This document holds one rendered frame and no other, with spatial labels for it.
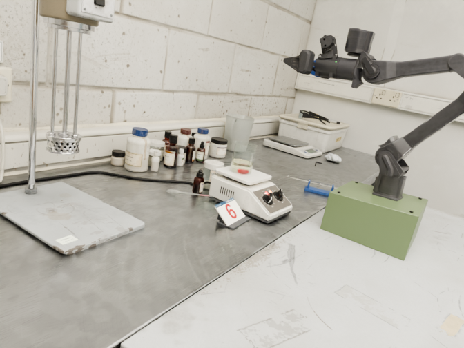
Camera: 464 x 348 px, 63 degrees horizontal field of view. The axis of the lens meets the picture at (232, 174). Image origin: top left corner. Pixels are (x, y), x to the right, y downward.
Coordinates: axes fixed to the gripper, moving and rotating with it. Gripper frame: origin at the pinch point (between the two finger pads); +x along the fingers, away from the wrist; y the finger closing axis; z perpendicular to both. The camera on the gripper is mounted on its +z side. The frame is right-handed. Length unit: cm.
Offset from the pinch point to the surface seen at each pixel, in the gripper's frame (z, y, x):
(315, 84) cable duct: -5, -115, 45
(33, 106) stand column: -19, 62, 29
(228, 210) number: -38.3, 31.0, -3.8
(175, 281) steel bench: -41, 60, -14
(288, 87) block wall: -9, -106, 58
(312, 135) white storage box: -31, -82, 26
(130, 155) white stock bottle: -34, 29, 36
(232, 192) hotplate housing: -35.9, 24.5, 0.3
